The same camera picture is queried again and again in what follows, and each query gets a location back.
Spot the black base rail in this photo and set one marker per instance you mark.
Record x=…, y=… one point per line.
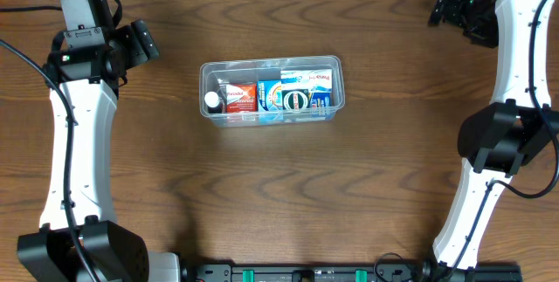
x=397, y=270

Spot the red Panadol box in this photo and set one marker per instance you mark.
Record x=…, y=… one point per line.
x=241, y=98

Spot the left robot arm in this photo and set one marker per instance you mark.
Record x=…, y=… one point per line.
x=78, y=237

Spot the clear plastic container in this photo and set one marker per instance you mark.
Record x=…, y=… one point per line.
x=214, y=76

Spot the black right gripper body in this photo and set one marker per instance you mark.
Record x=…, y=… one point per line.
x=451, y=7

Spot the white Panadol box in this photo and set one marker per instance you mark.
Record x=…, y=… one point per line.
x=319, y=80

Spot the blue Cool Fever box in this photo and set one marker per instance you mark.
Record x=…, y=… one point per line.
x=271, y=110

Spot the dark medicine bottle white cap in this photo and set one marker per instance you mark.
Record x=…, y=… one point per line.
x=213, y=102

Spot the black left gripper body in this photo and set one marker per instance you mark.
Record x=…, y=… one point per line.
x=142, y=38

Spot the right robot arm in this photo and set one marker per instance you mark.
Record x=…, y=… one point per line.
x=518, y=123

